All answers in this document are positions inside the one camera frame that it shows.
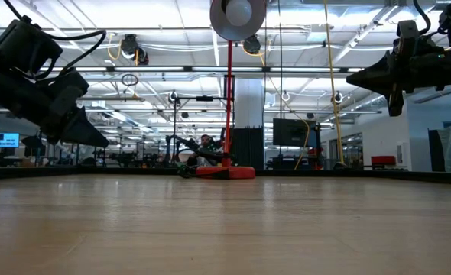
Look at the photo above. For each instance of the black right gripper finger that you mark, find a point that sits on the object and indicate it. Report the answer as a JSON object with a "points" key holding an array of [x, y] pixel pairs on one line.
{"points": [[378, 78]]}

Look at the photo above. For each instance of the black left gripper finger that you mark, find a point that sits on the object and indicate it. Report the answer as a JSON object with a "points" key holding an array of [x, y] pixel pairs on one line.
{"points": [[86, 131]]}

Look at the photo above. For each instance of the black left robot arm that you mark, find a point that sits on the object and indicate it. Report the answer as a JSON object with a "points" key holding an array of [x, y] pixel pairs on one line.
{"points": [[4, 88]]}

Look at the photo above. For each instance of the black background robot arm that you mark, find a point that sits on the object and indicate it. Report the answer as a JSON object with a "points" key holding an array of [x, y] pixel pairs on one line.
{"points": [[210, 154]]}

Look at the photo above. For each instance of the blue screen monitor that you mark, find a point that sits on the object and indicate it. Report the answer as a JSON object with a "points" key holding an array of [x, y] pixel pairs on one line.
{"points": [[5, 140]]}

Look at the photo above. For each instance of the red box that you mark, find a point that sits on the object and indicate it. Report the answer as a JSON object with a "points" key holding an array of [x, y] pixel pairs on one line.
{"points": [[383, 160]]}

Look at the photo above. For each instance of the person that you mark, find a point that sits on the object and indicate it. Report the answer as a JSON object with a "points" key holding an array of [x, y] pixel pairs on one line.
{"points": [[206, 143]]}

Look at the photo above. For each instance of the black column panel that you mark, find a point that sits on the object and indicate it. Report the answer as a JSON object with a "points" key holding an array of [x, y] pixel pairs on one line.
{"points": [[248, 149]]}

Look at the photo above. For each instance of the red desk lamp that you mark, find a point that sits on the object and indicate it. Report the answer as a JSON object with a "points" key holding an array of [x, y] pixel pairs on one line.
{"points": [[237, 15]]}

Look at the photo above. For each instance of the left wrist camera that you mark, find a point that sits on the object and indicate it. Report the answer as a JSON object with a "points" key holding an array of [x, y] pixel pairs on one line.
{"points": [[70, 84]]}

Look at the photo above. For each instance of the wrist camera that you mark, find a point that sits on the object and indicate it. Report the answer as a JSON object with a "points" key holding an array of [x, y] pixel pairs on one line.
{"points": [[70, 84], [407, 36]]}

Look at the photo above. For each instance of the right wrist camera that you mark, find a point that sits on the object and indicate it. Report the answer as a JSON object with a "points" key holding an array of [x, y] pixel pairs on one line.
{"points": [[407, 36]]}

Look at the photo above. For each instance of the black metal table frame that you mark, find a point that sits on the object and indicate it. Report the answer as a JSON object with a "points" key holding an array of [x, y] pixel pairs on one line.
{"points": [[57, 172]]}

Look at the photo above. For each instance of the black wall television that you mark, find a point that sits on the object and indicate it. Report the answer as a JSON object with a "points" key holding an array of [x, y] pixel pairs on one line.
{"points": [[294, 133]]}

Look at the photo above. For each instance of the black camera stand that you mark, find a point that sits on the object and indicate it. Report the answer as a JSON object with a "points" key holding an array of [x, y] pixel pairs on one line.
{"points": [[204, 98]]}

